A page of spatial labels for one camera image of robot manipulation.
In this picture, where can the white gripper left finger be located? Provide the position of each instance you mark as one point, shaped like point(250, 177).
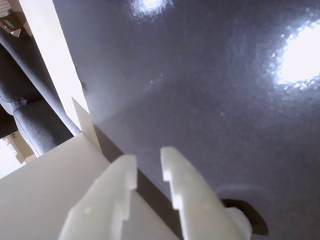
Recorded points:
point(105, 200)

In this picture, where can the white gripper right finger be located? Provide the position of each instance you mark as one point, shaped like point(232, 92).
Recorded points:
point(197, 200)

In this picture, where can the black table mat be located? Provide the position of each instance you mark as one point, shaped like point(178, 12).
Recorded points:
point(200, 100)

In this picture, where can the grey fabric sofa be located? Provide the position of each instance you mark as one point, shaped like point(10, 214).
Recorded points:
point(30, 100)

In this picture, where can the brown cardboard box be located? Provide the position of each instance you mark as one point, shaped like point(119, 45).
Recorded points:
point(11, 23)

